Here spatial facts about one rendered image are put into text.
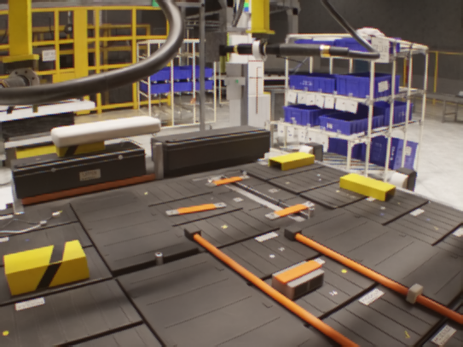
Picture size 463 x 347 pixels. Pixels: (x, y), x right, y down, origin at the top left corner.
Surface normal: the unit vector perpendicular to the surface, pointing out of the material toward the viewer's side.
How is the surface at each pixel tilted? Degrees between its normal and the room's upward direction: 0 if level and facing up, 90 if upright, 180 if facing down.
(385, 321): 0
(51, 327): 0
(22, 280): 90
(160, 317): 0
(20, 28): 90
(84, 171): 90
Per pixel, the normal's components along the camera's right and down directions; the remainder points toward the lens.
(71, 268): 0.55, 0.25
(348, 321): 0.00, -0.96
